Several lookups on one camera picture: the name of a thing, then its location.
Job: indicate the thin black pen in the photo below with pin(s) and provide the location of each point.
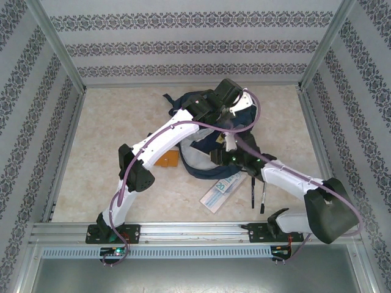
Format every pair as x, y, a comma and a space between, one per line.
253, 195

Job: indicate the navy blue backpack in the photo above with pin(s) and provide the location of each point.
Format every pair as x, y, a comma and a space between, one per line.
201, 158

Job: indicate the orange leather card wallet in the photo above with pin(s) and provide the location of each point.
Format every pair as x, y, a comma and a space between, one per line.
168, 159

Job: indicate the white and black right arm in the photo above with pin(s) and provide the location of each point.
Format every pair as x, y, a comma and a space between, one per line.
287, 177

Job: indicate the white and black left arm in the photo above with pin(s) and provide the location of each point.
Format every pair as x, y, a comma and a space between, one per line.
171, 137

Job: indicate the black marker with white band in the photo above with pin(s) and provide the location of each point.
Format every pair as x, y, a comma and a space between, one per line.
263, 198

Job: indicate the small lit circuit board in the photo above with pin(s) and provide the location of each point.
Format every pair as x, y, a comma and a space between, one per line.
281, 251
117, 251

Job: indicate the grey metal sheet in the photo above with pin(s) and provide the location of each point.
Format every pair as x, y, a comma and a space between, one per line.
195, 277

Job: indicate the aluminium rear frame rail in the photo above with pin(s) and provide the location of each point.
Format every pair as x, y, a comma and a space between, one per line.
192, 84

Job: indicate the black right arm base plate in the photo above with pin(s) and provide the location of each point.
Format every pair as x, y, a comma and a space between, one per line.
256, 233

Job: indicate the aluminium side frame rail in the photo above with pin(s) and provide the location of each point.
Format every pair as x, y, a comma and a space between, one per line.
309, 116
75, 116

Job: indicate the aluminium mounting rail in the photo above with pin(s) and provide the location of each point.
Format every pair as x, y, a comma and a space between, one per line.
189, 229

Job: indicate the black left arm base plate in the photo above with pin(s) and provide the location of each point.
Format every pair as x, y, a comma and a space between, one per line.
131, 233

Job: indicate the aluminium frame post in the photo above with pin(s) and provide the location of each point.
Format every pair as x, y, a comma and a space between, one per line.
55, 42
328, 42

